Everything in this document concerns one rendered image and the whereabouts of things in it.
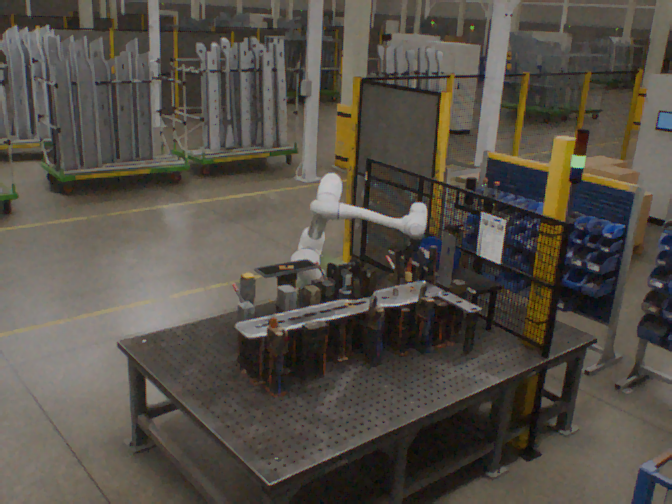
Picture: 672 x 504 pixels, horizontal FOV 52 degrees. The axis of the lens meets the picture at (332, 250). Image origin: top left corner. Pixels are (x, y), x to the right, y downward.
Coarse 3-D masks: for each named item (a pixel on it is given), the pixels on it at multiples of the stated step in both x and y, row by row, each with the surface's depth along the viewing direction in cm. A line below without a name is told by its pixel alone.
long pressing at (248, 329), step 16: (400, 288) 433; (416, 288) 434; (432, 288) 436; (320, 304) 403; (336, 304) 405; (368, 304) 407; (384, 304) 409; (400, 304) 411; (256, 320) 379; (288, 320) 381; (304, 320) 382; (256, 336) 361
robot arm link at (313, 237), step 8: (328, 176) 430; (336, 176) 432; (320, 184) 430; (328, 184) 425; (336, 184) 427; (320, 192) 424; (328, 192) 422; (336, 192) 424; (312, 224) 458; (320, 224) 454; (304, 232) 472; (312, 232) 463; (320, 232) 463; (304, 240) 471; (312, 240) 468; (320, 240) 470; (304, 248) 471; (312, 248) 471; (320, 248) 474
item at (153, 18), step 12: (156, 0) 1431; (156, 12) 1439; (156, 24) 1446; (156, 36) 1453; (156, 48) 1461; (156, 72) 1476; (156, 84) 1483; (156, 96) 1491; (156, 108) 1499; (156, 120) 1507
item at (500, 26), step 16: (496, 0) 778; (512, 0) 768; (496, 16) 782; (496, 32) 785; (496, 48) 789; (496, 64) 793; (496, 80) 799; (496, 96) 807; (496, 112) 816; (480, 128) 826; (496, 128) 824; (480, 144) 830; (480, 160) 834
